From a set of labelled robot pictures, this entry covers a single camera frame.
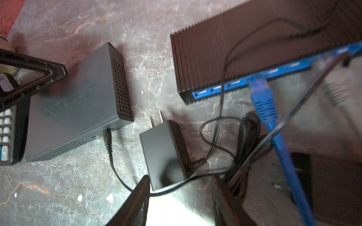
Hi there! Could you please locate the black calculator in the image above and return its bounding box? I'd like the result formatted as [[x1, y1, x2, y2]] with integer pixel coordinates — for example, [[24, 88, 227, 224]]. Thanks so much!
[[0, 73, 30, 166]]

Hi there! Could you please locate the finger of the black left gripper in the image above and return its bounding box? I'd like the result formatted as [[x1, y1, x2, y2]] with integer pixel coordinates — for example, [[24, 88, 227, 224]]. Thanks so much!
[[1, 49, 68, 109]]

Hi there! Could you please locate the black network switch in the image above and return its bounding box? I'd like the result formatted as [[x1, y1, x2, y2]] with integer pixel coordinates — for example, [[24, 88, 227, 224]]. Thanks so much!
[[25, 43, 133, 163], [170, 1, 362, 105]]

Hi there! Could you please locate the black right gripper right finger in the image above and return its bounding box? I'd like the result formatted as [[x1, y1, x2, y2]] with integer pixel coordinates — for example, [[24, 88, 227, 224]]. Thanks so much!
[[211, 176, 257, 226]]

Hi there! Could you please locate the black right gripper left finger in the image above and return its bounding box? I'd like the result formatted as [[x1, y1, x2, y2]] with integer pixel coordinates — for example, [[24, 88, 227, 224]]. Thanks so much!
[[107, 175, 150, 226]]

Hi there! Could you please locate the blue ethernet cable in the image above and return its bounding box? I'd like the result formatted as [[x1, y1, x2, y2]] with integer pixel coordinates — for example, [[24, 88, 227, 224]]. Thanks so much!
[[247, 74, 316, 226]]

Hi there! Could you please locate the black power adapter with cable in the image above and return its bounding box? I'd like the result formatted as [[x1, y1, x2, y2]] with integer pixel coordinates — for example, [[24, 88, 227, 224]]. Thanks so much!
[[199, 16, 362, 226]]

